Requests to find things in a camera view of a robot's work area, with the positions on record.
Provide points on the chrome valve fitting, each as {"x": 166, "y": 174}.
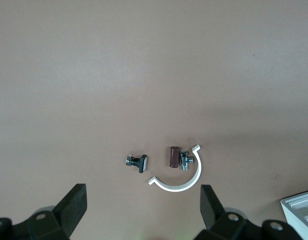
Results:
{"x": 184, "y": 162}

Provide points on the brown cylinder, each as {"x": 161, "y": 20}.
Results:
{"x": 173, "y": 157}

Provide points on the white drawer cabinet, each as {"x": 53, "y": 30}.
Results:
{"x": 285, "y": 210}

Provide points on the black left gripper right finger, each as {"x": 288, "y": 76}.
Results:
{"x": 226, "y": 227}

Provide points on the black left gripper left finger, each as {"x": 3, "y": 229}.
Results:
{"x": 56, "y": 225}

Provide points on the small black clip part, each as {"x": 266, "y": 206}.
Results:
{"x": 142, "y": 163}

